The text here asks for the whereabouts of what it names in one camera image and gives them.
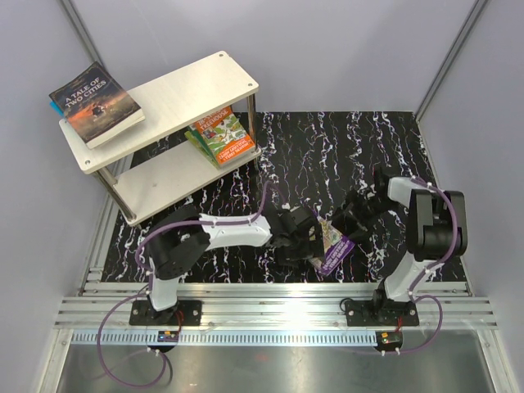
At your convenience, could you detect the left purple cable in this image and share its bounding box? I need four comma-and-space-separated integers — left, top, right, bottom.
97, 179, 287, 388

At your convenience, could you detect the black marble pattern mat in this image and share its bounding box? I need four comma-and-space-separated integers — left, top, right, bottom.
102, 110, 466, 284

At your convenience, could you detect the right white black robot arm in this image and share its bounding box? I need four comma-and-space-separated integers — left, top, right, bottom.
331, 168, 468, 327

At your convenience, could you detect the white slotted cable duct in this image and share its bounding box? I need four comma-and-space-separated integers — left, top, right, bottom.
72, 329, 402, 347

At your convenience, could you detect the orange paperback book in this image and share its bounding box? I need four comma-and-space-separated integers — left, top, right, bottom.
189, 106, 255, 167

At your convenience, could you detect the white two-tier metal shelf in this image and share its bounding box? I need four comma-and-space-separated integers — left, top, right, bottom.
59, 51, 261, 226

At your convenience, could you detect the aluminium mounting rail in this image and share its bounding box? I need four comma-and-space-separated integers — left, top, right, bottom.
54, 282, 498, 331

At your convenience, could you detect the purple 52-storey treehouse book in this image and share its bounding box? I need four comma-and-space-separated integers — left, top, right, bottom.
308, 217, 355, 276

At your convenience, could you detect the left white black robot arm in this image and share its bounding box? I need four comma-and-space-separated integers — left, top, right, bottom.
138, 206, 325, 325

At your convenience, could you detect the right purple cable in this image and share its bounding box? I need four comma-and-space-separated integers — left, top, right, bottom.
339, 175, 459, 355

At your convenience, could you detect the green 65-storey treehouse book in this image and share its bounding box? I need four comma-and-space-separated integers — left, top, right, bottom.
184, 131, 219, 169

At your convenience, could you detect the blue 91-storey treehouse book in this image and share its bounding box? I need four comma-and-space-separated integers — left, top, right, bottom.
49, 101, 65, 119

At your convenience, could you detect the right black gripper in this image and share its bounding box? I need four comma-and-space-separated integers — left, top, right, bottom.
329, 189, 400, 242

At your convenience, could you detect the purple cable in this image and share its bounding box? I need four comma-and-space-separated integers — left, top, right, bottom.
97, 179, 287, 388
339, 175, 459, 355

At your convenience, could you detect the dark tale of two cities book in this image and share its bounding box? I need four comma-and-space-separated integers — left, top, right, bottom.
49, 61, 145, 149

